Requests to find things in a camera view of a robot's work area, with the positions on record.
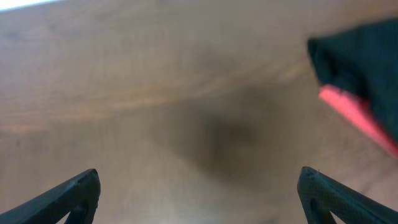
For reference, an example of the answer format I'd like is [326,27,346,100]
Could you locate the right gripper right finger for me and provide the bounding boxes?
[297,167,397,224]

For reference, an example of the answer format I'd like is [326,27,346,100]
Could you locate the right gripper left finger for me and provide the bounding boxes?
[1,169,101,224]

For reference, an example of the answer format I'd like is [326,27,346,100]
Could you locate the black t-shirt with logo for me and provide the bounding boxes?
[307,18,397,140]

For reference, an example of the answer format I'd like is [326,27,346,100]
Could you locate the red cloth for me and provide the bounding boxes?
[318,85,397,158]

